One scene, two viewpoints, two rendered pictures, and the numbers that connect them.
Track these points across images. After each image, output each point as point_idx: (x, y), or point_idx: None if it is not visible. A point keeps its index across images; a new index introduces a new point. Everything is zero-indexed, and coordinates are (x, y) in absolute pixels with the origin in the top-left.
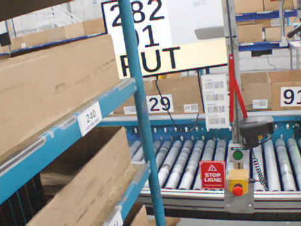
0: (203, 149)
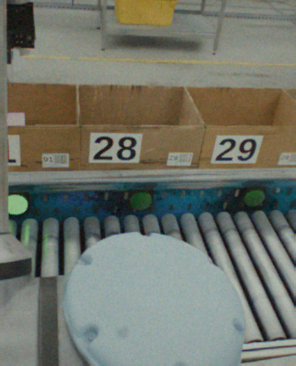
0: None
